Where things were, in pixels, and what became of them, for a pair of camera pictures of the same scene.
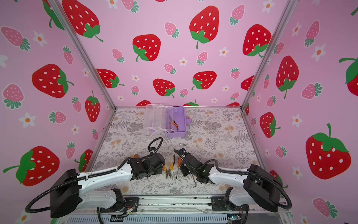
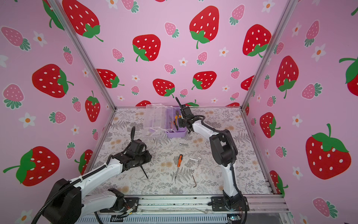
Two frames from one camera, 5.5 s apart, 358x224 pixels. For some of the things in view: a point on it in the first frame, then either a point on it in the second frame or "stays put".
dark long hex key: (196, 184) stays put
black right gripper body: (184, 170) to (182, 121)
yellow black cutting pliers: (168, 171) to (176, 117)
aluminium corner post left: (70, 29) stays put
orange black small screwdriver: (179, 161) stays put
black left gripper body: (159, 171) to (144, 157)
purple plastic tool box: (156, 121) stays put
